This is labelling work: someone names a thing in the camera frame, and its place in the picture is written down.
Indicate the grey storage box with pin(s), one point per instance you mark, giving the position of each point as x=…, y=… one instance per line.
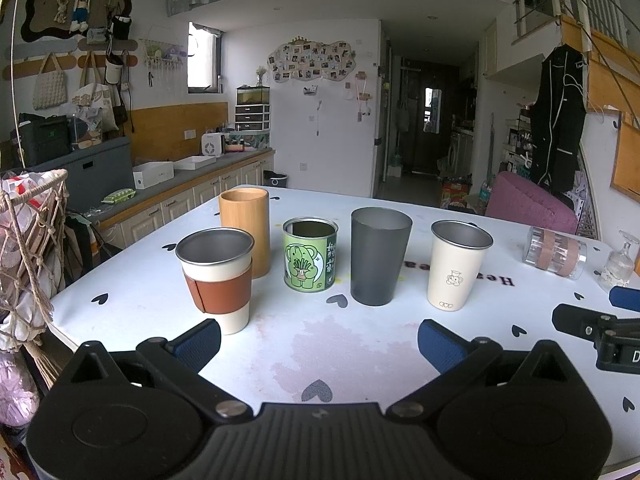
x=100, y=170

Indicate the cloud shaped photo board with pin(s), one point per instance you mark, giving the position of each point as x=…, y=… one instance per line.
x=310, y=62

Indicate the clear glass cup brown bands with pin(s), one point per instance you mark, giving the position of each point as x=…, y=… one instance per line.
x=554, y=258

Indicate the small white appliance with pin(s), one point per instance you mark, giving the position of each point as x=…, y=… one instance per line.
x=212, y=145

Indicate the steel cup brown leather sleeve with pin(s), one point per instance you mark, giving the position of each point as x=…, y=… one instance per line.
x=216, y=280

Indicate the black bag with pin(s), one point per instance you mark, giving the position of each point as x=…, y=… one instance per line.
x=44, y=140

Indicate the wall window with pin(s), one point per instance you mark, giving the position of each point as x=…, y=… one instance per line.
x=204, y=57

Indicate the cream steel cup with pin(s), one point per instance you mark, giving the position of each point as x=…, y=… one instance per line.
x=454, y=270

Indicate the small clear stemmed glass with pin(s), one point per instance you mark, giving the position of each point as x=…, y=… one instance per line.
x=620, y=263

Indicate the glass fish tank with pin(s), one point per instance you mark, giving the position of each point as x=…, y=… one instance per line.
x=253, y=95

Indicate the bamboo cup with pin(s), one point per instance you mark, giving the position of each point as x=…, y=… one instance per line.
x=245, y=225

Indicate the red cardboard box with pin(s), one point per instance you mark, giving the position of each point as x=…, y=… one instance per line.
x=455, y=192

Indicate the printed canvas tote bag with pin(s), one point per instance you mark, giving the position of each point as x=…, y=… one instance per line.
x=92, y=97

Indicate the white heart print tablecloth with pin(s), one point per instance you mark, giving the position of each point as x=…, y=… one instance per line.
x=310, y=332

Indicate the black drawer organizer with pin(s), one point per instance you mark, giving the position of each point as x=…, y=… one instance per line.
x=252, y=117

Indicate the green wipes pack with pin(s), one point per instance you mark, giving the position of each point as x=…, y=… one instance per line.
x=119, y=195

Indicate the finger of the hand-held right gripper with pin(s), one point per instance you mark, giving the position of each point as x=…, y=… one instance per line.
x=626, y=296
x=580, y=321

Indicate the white cardboard box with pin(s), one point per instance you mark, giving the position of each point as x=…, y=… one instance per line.
x=152, y=175

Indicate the cream knitted bag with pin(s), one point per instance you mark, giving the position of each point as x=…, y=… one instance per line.
x=49, y=90

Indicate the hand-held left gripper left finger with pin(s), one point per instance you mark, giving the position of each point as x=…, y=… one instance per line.
x=199, y=346

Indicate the white cabinet grey counter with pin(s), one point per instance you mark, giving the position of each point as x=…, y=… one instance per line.
x=200, y=192

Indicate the purple upholstered chair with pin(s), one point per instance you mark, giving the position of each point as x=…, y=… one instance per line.
x=525, y=205

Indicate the pink plastic bag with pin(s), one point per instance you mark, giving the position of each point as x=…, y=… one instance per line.
x=15, y=390

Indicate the black trash bin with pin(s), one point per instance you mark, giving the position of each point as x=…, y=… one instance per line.
x=275, y=179

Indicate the black hanging jacket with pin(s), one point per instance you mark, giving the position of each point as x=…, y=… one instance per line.
x=557, y=120

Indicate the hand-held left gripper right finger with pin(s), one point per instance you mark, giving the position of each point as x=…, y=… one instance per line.
x=441, y=347

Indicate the dark grey plastic cup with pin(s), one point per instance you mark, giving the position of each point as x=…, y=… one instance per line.
x=379, y=260

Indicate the green printed tin can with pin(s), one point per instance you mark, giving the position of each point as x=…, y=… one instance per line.
x=310, y=260

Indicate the flat white box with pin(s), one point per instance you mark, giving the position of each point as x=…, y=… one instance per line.
x=195, y=162

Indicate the wall board with dolls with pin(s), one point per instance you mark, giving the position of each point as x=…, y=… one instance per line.
x=75, y=2

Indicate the wooden staircase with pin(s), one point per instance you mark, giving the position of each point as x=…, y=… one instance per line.
x=612, y=80

